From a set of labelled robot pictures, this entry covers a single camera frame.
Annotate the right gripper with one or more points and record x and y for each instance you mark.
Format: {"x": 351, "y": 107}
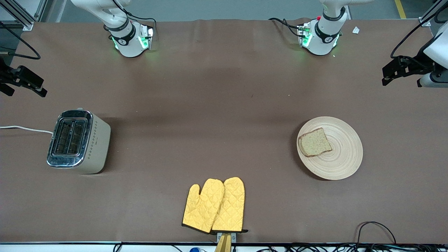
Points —
{"x": 4, "y": 76}

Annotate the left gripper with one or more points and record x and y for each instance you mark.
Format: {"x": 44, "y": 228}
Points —
{"x": 419, "y": 64}

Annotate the round wooden plate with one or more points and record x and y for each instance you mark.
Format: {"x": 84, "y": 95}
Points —
{"x": 343, "y": 157}

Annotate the brown bread slice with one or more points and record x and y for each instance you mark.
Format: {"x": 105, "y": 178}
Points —
{"x": 315, "y": 142}

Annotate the beige chrome two-slot toaster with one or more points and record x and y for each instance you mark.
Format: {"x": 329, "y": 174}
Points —
{"x": 94, "y": 147}

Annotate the white paper scrap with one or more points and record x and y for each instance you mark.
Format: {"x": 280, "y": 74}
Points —
{"x": 356, "y": 30}

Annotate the brown table cover mat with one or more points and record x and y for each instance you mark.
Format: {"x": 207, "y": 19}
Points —
{"x": 224, "y": 87}

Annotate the yellow quilted oven mitt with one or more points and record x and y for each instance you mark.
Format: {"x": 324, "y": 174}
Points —
{"x": 231, "y": 206}

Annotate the yellow quilted mitt with thumb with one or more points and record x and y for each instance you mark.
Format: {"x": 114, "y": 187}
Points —
{"x": 203, "y": 206}

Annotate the small blue object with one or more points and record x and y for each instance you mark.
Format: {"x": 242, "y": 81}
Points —
{"x": 194, "y": 250}

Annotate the aluminium frame profile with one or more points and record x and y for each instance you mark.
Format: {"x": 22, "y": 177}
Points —
{"x": 41, "y": 8}
{"x": 430, "y": 14}
{"x": 21, "y": 17}

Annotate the wooden stick with metal bracket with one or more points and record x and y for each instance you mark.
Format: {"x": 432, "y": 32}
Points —
{"x": 224, "y": 245}

